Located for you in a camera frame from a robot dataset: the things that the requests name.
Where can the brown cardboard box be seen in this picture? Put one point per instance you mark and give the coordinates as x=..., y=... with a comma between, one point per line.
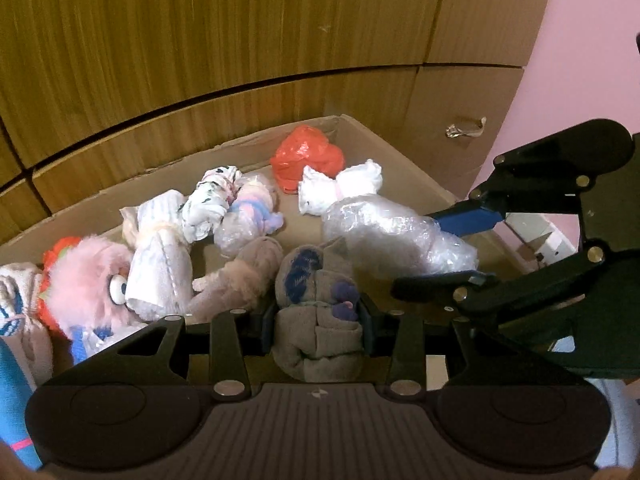
x=403, y=183

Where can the white blue striped sock bundle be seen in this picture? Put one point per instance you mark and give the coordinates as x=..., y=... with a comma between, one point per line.
x=27, y=338

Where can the grey sock with purple flower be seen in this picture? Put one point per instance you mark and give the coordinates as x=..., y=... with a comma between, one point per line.
x=318, y=335

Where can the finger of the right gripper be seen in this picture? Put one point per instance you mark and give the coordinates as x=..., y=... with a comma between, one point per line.
x=442, y=290
x=464, y=221

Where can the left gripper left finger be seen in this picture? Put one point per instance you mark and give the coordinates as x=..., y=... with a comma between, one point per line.
x=233, y=335

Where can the orange bag with green tie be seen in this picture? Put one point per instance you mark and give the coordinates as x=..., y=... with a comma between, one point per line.
x=50, y=257

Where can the clear plastic bundle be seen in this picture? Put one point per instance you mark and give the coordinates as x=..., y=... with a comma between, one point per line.
x=389, y=240

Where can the small orange plastic bag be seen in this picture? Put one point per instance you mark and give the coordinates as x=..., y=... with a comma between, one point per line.
x=305, y=146

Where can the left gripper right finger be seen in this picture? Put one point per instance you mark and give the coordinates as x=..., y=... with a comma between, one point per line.
x=393, y=346

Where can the white plastic bag bundle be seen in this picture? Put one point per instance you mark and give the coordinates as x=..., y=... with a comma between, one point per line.
x=316, y=192

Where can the wooden wardrobe with drawers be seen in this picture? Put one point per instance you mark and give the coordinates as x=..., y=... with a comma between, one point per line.
x=94, y=92

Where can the large white bundle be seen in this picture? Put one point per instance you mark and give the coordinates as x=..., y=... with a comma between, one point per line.
x=160, y=275

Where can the upper metal drawer handle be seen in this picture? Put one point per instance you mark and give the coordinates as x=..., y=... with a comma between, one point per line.
x=473, y=130

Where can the pink fluffy plush toy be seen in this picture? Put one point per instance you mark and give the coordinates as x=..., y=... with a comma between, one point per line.
x=88, y=286

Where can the white pink bundle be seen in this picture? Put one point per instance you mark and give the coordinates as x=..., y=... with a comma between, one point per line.
x=239, y=284

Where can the white fluffy sock bundle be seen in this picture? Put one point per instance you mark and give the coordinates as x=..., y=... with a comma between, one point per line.
x=252, y=214

